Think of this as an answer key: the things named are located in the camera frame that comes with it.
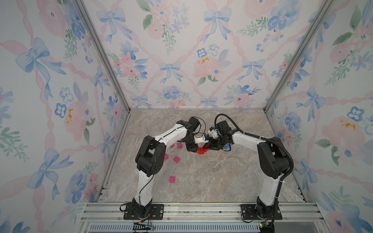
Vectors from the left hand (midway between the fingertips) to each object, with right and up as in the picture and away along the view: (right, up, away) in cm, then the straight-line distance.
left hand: (194, 146), depth 93 cm
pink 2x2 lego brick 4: (-12, -8, -1) cm, 14 cm away
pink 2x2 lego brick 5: (-13, -18, -8) cm, 24 cm away
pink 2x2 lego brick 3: (-18, -7, 0) cm, 19 cm away
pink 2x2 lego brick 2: (-10, 0, +4) cm, 11 cm away
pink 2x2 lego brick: (-11, +6, -33) cm, 36 cm away
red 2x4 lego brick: (+4, -3, -1) cm, 5 cm away
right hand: (+8, 0, +1) cm, 8 cm away
